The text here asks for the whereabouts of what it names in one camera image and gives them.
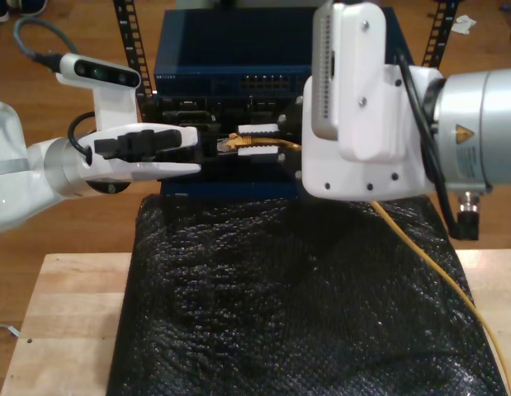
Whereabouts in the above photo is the yellow network cable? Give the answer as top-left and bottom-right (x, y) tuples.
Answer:
(215, 132), (511, 396)

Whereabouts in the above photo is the blue base panel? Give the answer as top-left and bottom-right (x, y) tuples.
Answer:
(160, 180), (305, 200)

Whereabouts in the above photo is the black rack server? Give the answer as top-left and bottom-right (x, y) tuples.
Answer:
(154, 94), (305, 137)

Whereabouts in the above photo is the black bubble-wrap mat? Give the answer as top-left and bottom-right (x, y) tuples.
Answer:
(105, 192), (510, 396)

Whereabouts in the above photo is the white crumpled paper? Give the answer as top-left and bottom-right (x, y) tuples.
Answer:
(450, 15), (478, 36)

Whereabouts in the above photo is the blue network switch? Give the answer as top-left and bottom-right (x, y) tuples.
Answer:
(153, 7), (417, 97)

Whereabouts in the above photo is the grey camera cable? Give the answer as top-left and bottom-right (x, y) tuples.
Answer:
(13, 16), (81, 74)

